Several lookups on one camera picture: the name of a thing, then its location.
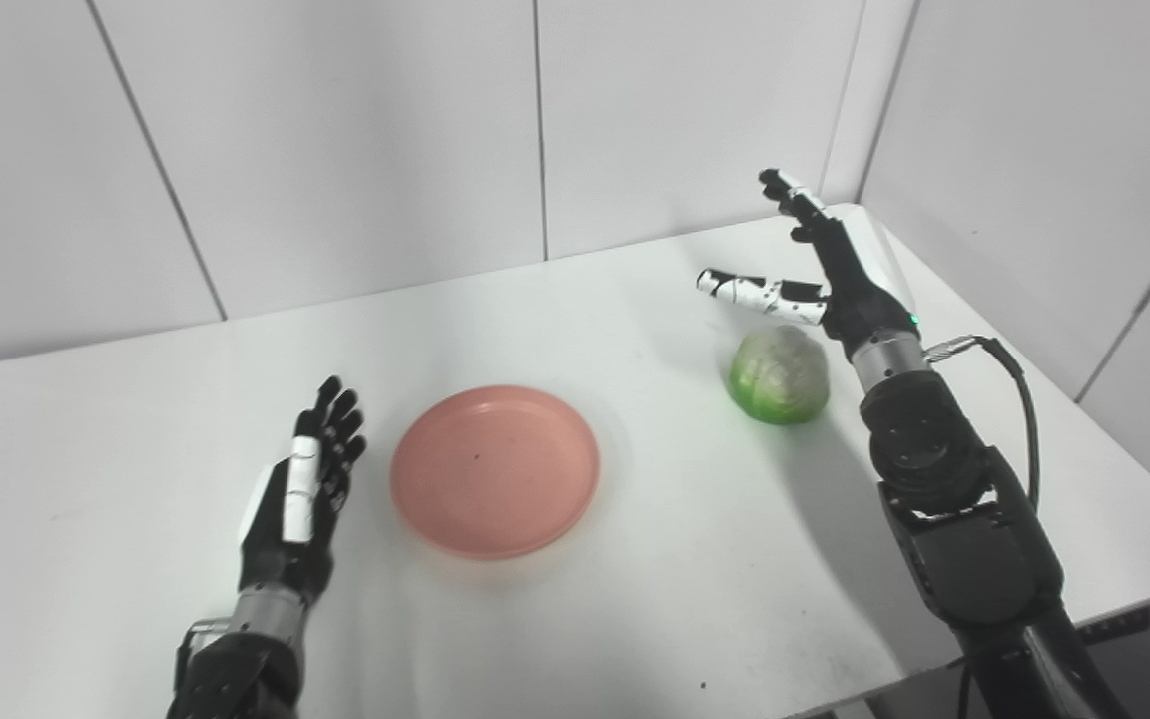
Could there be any pink round plate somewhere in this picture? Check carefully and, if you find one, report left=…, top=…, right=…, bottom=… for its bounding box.
left=390, top=385, right=602, bottom=561

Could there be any green white cabbage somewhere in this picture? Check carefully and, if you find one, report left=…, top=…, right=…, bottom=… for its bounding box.
left=727, top=325, right=832, bottom=426

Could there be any black table control panel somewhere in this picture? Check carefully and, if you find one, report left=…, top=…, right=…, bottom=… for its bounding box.
left=1074, top=606, right=1150, bottom=645

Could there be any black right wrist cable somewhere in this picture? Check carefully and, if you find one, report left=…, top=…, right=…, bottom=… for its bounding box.
left=924, top=335, right=1042, bottom=510

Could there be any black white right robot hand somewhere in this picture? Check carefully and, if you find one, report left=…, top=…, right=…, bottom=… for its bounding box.
left=696, top=168, right=920, bottom=362

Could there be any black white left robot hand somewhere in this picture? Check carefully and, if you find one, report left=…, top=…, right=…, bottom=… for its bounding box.
left=238, top=375, right=368, bottom=605

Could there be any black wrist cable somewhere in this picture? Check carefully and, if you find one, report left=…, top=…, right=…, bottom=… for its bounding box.
left=174, top=619, right=232, bottom=690
left=924, top=335, right=1042, bottom=510

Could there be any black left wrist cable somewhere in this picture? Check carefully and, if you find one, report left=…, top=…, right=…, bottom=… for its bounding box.
left=174, top=619, right=232, bottom=690

